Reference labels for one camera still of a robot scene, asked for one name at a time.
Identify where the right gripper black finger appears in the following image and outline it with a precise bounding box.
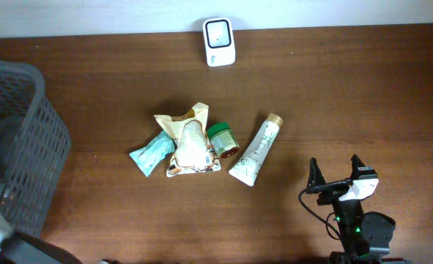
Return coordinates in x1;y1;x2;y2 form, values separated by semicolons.
350;154;365;179
306;158;326;189

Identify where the white bamboo print tube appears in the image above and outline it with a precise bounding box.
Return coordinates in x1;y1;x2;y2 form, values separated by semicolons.
229;113;284;187

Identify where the green lidded jar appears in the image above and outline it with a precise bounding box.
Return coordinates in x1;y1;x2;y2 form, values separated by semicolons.
207;122;240;158

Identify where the beige snack bag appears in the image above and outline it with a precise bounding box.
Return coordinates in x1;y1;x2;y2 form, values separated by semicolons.
154;103;221;177

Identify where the teal wipes packet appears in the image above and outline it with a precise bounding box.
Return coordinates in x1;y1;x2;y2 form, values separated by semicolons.
129;131;175;177

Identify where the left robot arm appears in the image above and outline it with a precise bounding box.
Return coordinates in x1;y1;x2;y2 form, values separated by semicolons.
0;214;81;264

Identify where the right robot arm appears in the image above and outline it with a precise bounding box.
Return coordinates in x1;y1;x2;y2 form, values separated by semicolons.
298;155;410;263

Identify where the white barcode scanner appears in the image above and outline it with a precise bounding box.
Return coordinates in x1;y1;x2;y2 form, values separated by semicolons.
202;18;236;67

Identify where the grey plastic basket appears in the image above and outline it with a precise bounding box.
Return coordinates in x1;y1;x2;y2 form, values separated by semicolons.
0;60;71;238

